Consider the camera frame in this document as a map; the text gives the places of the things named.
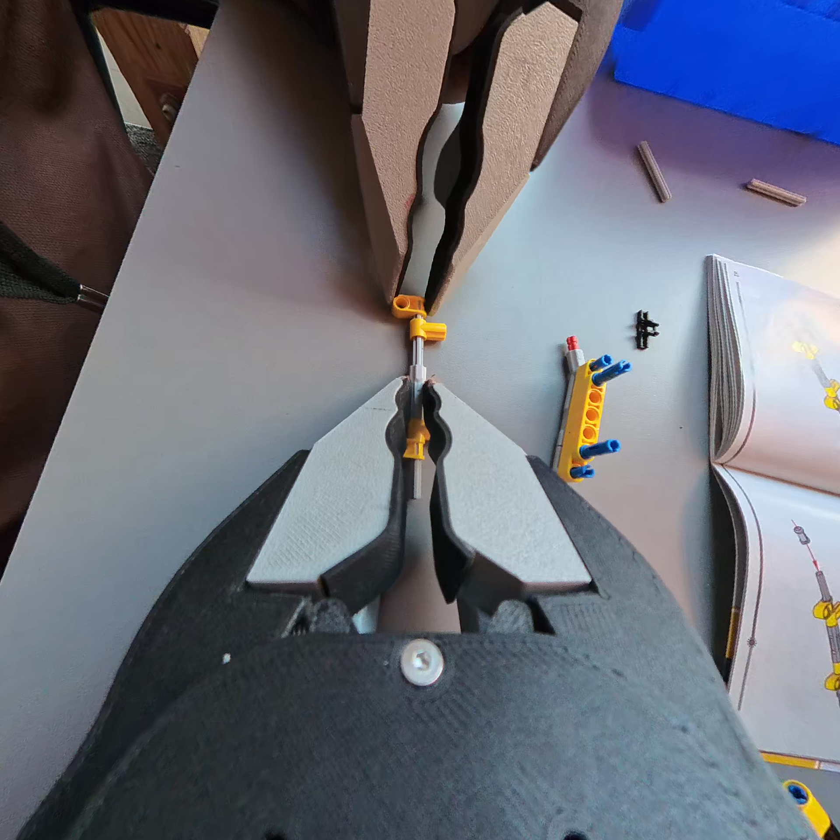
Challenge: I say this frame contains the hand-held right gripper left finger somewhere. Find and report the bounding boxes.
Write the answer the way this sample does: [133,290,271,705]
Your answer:
[246,377,411,618]

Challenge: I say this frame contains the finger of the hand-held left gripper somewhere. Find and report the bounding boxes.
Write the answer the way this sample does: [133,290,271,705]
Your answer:
[425,0,624,316]
[331,0,458,301]

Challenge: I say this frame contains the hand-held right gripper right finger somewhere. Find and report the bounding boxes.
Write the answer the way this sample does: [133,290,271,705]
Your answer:
[423,382,593,616]

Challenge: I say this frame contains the grey lego axle yellow connectors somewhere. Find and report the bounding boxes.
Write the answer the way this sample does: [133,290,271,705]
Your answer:
[392,294,448,501]

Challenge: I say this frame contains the yellow lego beam blue pins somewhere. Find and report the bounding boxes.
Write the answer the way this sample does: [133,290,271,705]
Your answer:
[551,336,632,483]

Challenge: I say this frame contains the lego instruction booklet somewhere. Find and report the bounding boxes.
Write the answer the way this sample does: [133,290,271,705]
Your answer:
[705,255,840,769]

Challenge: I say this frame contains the yellow lego connector blue pin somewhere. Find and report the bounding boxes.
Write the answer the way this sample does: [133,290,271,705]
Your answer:
[781,780,838,840]

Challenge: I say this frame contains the blue box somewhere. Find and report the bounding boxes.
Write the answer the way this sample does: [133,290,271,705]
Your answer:
[613,0,840,147]

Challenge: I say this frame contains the person's brown clothing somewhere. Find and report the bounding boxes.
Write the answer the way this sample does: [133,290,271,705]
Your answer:
[0,0,158,572]

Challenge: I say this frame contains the black drawstring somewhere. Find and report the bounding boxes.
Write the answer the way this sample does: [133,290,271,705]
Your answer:
[0,226,110,313]

